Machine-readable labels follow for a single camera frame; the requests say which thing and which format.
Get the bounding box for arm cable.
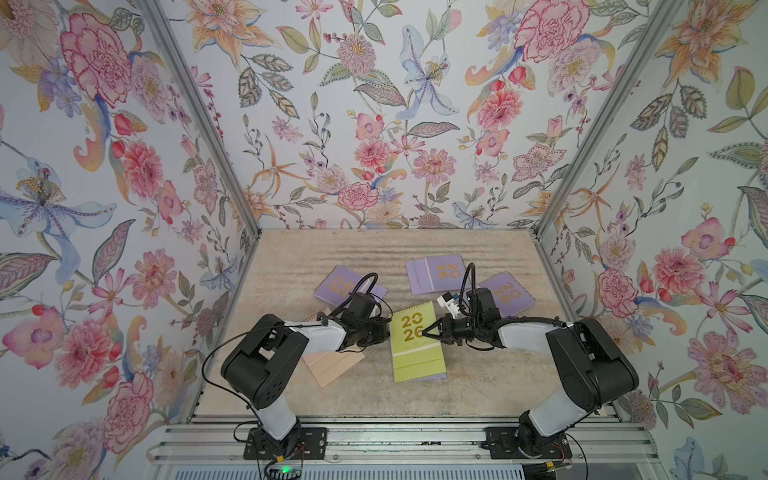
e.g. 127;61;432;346
200;326;271;409
458;262;478;301

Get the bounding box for left corner aluminium post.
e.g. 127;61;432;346
137;0;261;240

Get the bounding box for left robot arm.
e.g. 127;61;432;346
220;293;393;460

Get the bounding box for right corner aluminium post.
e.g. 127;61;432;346
531;1;678;242

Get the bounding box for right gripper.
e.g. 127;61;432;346
422;314;483;344

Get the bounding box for green desk calendar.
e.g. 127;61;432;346
389;302;447;381

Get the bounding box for far middle purple calendar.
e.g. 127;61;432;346
405;254;466;295

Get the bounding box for far left purple calendar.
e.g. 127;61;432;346
314;265;363;307

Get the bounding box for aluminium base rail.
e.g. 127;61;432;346
149;417;659;465

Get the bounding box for peach desk calendar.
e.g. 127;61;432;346
299;308;364;388

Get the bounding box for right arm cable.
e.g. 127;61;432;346
458;262;478;301

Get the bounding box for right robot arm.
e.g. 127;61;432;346
422;288;639;458

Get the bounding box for purple desk calendar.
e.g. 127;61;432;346
479;272;537;317
393;351;446;382

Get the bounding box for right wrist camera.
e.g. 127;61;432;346
436;292;461;316

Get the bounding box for corner aluminium post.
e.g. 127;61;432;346
531;1;678;242
137;0;261;240

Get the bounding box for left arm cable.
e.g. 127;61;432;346
200;326;271;409

